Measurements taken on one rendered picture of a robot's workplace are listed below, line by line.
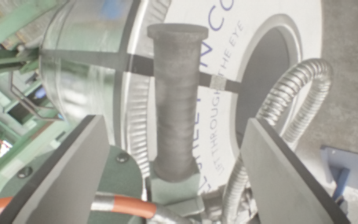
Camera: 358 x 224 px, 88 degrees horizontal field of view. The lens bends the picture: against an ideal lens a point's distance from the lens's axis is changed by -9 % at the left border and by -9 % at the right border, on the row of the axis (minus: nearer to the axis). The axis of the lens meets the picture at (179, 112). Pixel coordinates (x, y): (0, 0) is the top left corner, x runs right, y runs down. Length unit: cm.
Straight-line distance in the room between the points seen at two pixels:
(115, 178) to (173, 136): 9
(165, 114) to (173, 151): 4
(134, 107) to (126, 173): 16
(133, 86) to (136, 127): 8
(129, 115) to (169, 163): 19
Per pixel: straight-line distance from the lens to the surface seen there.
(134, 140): 38
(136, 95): 36
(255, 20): 63
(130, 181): 22
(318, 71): 20
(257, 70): 111
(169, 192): 22
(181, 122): 15
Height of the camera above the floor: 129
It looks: 20 degrees down
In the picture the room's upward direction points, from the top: 137 degrees counter-clockwise
